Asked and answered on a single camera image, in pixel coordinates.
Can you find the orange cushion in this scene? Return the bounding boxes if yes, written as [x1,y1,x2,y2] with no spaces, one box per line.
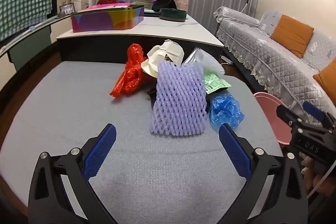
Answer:
[313,57,336,104]
[270,15,315,59]

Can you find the grey quilted sofa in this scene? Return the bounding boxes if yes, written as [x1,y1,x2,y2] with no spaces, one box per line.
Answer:
[213,6,336,135]

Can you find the dark green bowl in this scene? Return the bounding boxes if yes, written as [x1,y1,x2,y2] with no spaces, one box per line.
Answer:
[159,7,187,22]

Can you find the white-topped coffee table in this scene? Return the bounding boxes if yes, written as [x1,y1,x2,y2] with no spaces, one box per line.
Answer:
[56,13,224,63]

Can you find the person's right hand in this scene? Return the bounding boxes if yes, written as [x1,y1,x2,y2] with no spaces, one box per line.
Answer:
[301,156,336,197]

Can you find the white paper bag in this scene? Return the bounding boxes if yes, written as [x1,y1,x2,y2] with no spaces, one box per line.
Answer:
[141,40,185,77]

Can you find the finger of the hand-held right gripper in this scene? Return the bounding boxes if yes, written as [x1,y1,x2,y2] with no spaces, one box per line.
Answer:
[276,105,311,134]
[302,101,336,131]

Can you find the red plastic bag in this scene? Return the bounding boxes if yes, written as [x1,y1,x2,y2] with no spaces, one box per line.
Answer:
[109,43,148,100]

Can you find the photo frame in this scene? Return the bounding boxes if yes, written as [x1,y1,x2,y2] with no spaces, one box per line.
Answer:
[59,3,76,16]

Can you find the purple foam net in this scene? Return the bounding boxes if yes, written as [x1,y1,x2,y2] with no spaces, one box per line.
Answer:
[150,61,208,136]

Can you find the stack of plastic bowls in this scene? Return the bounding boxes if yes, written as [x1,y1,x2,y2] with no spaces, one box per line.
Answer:
[135,0,154,9]

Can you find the white cable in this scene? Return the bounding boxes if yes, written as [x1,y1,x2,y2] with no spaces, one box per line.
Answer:
[306,168,336,199]

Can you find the green checkered cloth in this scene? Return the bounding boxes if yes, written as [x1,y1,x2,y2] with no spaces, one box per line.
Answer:
[0,0,53,41]

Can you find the blue plastic bag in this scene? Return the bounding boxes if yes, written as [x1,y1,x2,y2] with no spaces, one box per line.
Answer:
[209,93,245,129]

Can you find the clear plastic wrapper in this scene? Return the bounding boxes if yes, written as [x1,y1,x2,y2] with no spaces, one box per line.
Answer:
[182,48,202,64]
[185,51,226,75]

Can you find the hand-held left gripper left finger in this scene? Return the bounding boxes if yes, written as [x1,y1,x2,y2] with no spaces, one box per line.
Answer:
[28,123,118,224]

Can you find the dark tv stand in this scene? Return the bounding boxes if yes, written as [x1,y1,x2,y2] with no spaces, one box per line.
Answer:
[0,14,75,75]

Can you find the colourful tin box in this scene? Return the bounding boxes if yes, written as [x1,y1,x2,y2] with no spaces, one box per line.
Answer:
[71,4,145,33]

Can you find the green packet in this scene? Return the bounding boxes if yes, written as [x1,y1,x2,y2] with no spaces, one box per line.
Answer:
[203,68,233,95]

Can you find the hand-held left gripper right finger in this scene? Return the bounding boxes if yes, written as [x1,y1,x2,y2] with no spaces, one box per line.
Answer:
[218,123,309,224]

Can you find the pink bucket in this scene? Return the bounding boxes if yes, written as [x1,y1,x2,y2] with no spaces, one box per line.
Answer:
[253,92,293,145]

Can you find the pink patterned bag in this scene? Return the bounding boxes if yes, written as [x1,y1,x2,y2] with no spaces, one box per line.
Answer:
[158,0,189,12]

